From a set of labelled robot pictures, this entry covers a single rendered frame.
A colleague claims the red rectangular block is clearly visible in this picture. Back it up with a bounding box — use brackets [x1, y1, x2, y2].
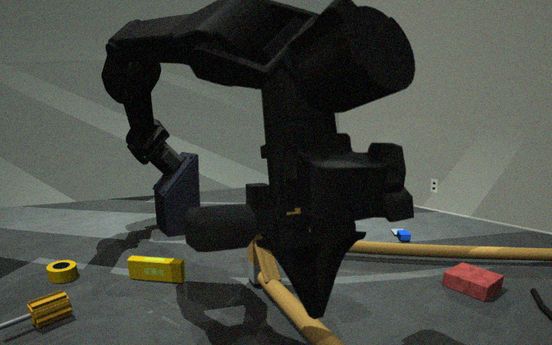
[442, 262, 504, 302]

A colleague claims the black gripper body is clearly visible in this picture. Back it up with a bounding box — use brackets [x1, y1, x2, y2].
[184, 119, 414, 252]

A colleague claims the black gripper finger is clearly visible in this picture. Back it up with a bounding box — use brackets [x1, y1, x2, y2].
[310, 231, 366, 317]
[256, 239, 321, 319]

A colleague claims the yellow ring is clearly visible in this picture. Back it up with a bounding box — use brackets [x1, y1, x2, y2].
[46, 260, 78, 283]

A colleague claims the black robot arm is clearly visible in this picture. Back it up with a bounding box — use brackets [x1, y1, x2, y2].
[101, 0, 416, 221]

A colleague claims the yellow rectangular block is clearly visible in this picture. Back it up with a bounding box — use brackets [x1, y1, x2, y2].
[127, 255, 186, 283]

